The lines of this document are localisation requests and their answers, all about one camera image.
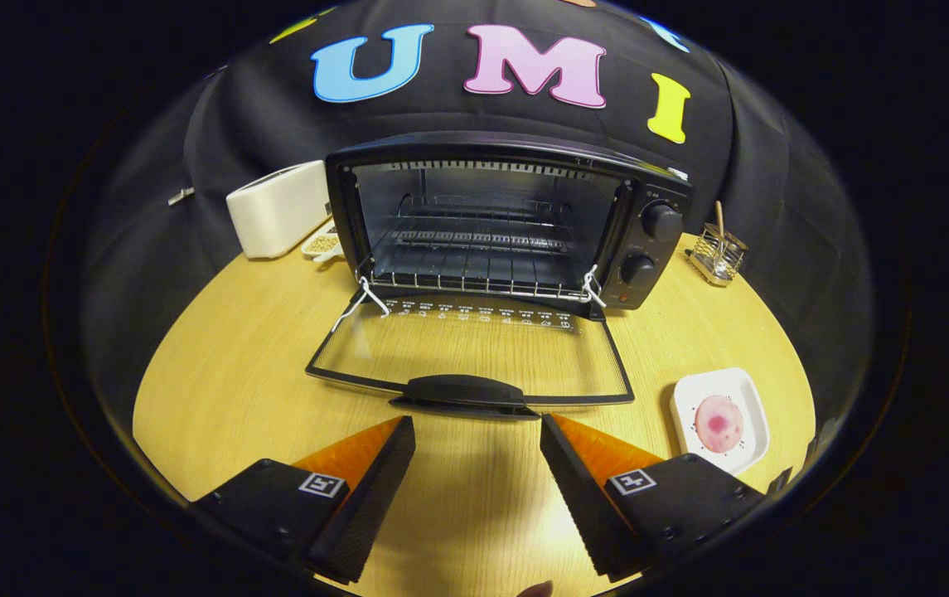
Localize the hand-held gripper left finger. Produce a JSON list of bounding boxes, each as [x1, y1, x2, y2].
[[191, 415, 417, 585]]

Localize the small dish of beans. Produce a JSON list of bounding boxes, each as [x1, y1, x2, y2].
[[302, 222, 344, 263]]

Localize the wire mesh holder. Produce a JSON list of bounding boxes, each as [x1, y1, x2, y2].
[[687, 224, 749, 288]]

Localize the white string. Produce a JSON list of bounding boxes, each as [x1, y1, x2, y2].
[[580, 265, 608, 309], [331, 276, 392, 334]]

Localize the black backdrop cloth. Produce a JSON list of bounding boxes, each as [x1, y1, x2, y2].
[[80, 0, 873, 432]]

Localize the white square plate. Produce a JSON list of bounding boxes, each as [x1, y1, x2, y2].
[[671, 367, 771, 476]]

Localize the pink ham slice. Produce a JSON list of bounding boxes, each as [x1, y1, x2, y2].
[[694, 395, 745, 454]]

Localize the black toaster oven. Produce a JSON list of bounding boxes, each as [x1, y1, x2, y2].
[[305, 130, 695, 421]]

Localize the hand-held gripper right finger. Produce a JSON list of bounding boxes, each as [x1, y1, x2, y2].
[[539, 413, 769, 581]]

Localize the white bread toaster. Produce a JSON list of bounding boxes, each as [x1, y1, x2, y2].
[[225, 160, 332, 260]]

